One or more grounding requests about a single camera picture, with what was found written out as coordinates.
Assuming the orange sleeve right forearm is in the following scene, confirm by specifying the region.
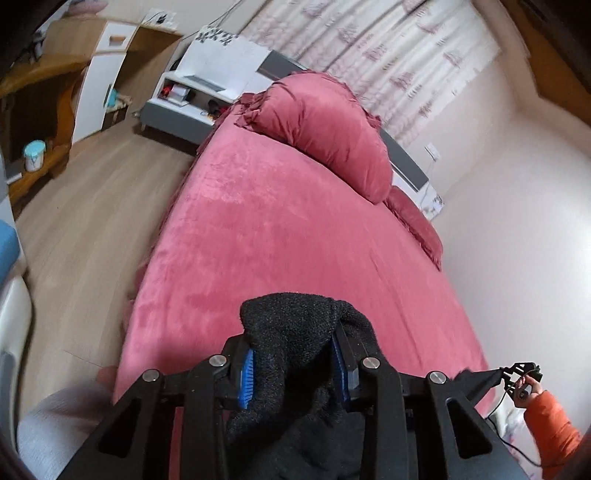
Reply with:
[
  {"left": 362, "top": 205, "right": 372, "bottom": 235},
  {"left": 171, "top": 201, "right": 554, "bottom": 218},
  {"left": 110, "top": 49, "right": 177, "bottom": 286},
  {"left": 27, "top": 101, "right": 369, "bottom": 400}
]
[{"left": 524, "top": 390, "right": 582, "bottom": 479}]

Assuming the person's right hand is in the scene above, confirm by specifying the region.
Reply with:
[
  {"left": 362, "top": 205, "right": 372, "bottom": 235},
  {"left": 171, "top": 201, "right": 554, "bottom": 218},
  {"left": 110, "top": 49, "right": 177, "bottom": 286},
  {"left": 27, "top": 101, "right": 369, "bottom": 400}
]
[{"left": 513, "top": 375, "right": 544, "bottom": 409}]

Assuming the wooden white cabinet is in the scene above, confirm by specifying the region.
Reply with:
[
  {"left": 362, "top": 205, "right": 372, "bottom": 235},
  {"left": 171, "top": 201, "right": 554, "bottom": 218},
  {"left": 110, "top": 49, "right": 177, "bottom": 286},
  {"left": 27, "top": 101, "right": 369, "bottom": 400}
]
[{"left": 1, "top": 16, "right": 181, "bottom": 206}]

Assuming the large pink pillow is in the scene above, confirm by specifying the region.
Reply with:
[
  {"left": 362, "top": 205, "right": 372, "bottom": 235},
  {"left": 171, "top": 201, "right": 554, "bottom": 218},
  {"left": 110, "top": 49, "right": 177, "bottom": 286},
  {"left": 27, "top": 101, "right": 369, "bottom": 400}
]
[{"left": 236, "top": 71, "right": 393, "bottom": 204}]

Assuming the black knitted cloth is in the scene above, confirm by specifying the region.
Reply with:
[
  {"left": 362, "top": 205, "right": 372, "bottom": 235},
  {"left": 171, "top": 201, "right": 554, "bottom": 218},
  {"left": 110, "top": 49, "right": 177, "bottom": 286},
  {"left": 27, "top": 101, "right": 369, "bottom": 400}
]
[{"left": 224, "top": 292, "right": 505, "bottom": 480}]

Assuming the grey trouser leg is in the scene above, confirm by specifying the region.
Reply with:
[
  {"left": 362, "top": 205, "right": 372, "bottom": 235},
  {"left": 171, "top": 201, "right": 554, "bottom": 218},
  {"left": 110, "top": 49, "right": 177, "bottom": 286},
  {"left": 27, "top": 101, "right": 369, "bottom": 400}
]
[{"left": 17, "top": 366, "right": 117, "bottom": 479}]

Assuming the pink velvet bed cover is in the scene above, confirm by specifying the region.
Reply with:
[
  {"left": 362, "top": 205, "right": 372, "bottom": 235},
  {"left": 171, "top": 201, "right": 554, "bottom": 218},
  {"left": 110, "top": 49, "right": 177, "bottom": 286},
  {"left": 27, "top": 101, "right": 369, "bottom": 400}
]
[{"left": 114, "top": 108, "right": 488, "bottom": 395}]

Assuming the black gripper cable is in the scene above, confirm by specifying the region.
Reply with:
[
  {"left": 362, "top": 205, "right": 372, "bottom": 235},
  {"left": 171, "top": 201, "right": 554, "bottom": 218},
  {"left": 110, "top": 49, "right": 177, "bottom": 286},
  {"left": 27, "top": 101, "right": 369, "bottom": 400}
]
[{"left": 484, "top": 391, "right": 551, "bottom": 468}]

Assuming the patterned pink white curtain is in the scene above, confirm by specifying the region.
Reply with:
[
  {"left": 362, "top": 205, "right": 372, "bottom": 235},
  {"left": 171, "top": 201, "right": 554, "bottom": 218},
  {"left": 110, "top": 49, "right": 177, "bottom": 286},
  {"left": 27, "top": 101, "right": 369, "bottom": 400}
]
[{"left": 242, "top": 0, "right": 501, "bottom": 146}]

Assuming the white grey nightstand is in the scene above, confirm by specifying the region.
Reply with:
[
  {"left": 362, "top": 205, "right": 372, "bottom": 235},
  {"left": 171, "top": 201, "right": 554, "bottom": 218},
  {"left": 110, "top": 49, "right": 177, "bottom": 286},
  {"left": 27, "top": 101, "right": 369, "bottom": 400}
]
[{"left": 139, "top": 71, "right": 235, "bottom": 145}]

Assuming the light blue round container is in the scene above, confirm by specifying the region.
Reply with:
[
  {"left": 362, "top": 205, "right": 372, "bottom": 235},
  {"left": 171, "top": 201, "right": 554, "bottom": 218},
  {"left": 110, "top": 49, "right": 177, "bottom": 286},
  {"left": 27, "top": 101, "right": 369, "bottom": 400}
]
[{"left": 23, "top": 140, "right": 46, "bottom": 173}]

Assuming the small dark pink pillow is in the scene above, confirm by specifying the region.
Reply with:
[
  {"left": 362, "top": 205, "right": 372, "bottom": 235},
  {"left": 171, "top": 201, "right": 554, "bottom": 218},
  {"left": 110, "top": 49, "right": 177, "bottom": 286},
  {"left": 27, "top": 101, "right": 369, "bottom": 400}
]
[{"left": 384, "top": 186, "right": 444, "bottom": 270}]

